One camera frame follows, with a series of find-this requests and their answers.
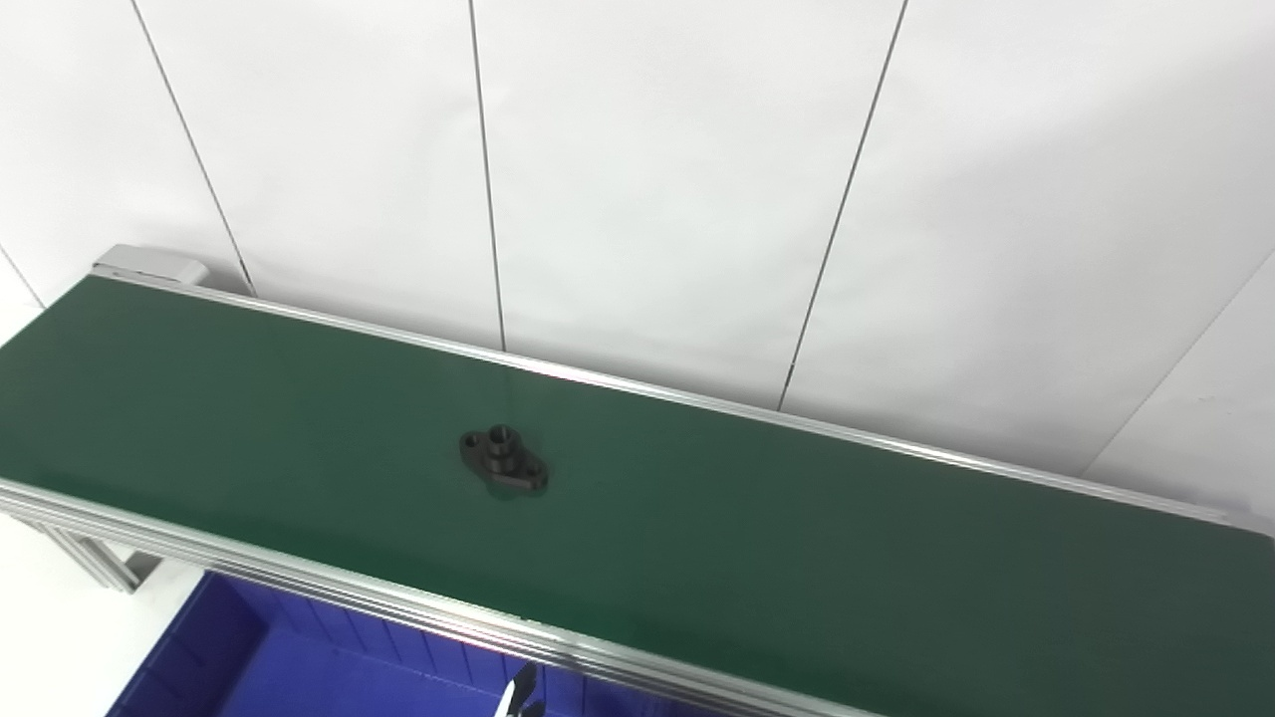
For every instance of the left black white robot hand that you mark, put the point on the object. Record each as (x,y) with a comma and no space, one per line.
(523,702)

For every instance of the black flange part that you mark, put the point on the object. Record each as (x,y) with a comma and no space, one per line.
(503,460)

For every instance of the blue bin with white part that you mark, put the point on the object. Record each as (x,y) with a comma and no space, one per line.
(299,667)

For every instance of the green conveyor belt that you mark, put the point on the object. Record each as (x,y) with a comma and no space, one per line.
(299,578)
(797,538)

